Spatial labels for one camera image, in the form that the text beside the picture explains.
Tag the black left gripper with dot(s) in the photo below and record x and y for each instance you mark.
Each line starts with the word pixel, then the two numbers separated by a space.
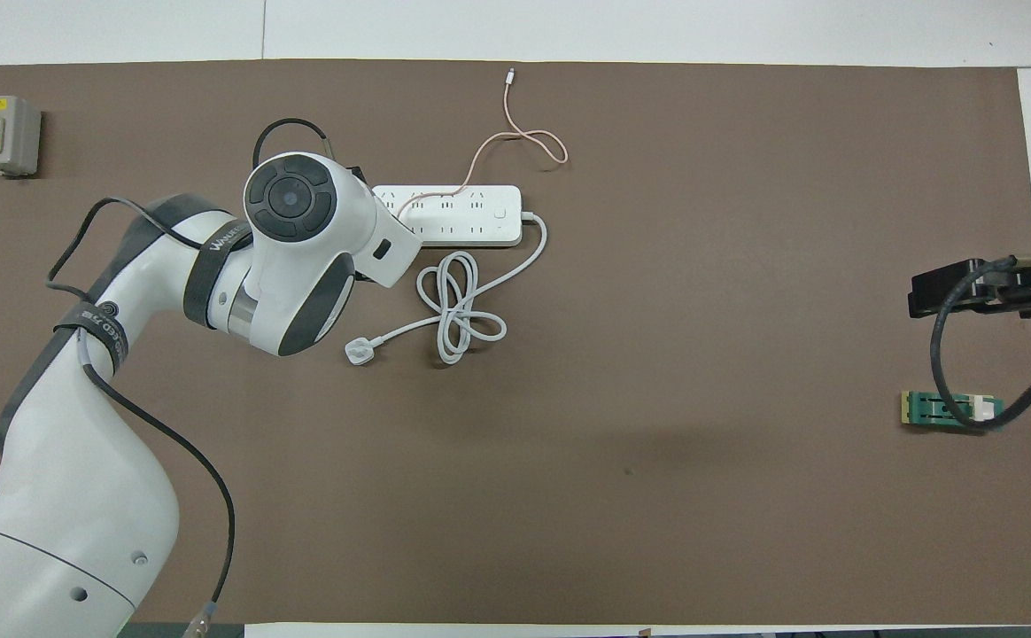
pixel 356 175

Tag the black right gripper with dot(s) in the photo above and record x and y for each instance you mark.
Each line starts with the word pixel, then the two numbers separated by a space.
pixel 1020 292

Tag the white power strip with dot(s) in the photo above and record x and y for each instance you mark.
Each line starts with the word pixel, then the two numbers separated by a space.
pixel 480 217

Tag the brown table mat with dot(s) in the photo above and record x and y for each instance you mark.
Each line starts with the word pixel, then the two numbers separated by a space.
pixel 569 487

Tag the grey on-off switch box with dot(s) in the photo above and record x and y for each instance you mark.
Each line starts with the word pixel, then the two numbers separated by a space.
pixel 2 133

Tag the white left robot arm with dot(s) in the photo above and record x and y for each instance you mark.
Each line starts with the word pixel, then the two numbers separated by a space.
pixel 64 496

